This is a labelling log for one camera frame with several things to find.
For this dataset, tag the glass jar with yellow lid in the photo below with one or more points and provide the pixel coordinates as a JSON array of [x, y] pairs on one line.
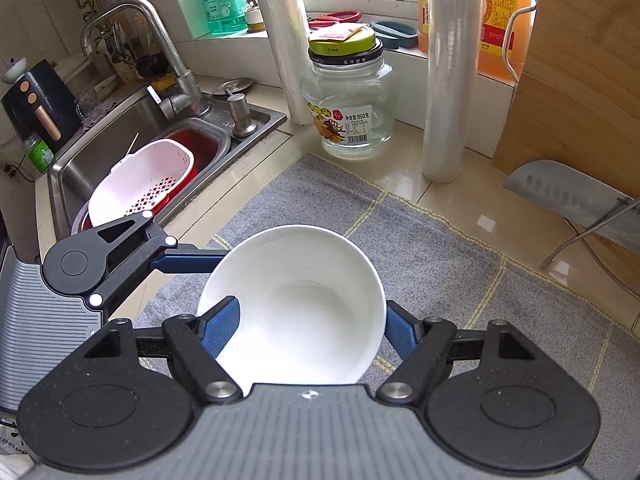
[[350, 105]]

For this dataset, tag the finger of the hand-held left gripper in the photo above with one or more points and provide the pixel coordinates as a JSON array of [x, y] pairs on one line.
[[185, 263]]

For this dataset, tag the orange cooking oil jug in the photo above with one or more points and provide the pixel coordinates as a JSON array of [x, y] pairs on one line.
[[500, 10]]

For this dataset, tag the red plastic basin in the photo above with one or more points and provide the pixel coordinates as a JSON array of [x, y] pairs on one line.
[[200, 145]]

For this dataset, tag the tall plastic wrap roll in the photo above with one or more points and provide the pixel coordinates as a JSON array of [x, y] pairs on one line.
[[445, 70]]

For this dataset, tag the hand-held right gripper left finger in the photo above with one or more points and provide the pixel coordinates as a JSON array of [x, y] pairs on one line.
[[220, 325]]

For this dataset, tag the steel soap dispenser pump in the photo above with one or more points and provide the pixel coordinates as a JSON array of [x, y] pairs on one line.
[[240, 112]]

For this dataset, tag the black air fryer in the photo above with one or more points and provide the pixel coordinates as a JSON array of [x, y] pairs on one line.
[[35, 105]]

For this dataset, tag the steel kitchen faucet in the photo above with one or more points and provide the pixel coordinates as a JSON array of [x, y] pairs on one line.
[[187, 90]]

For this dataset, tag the bamboo cutting board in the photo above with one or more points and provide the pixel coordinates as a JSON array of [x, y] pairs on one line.
[[575, 85]]

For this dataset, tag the grey blue checked towel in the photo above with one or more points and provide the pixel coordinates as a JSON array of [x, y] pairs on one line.
[[450, 285]]

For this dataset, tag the red oval dish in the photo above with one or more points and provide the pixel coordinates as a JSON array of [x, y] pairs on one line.
[[335, 16]]

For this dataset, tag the teal oval dish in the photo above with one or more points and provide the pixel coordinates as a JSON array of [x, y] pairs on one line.
[[395, 34]]

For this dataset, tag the short plastic wrap roll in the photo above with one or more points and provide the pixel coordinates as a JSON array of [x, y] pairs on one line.
[[282, 45]]

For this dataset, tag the stainless steel sink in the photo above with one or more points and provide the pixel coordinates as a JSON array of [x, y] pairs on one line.
[[100, 150]]

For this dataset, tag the small potted plant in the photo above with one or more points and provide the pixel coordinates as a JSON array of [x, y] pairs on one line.
[[252, 5]]

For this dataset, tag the white floral bowl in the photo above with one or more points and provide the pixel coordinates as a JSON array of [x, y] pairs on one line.
[[300, 310]]

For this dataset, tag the white plastic colander basket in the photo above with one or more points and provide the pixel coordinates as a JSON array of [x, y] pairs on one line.
[[145, 185]]

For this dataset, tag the round steel sink lid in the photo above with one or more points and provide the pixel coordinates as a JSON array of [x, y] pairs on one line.
[[232, 85]]

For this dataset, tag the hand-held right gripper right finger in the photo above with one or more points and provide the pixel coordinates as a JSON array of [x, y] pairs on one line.
[[400, 327]]

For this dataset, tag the small green lidded jar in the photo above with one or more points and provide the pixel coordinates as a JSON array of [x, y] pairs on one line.
[[37, 152]]

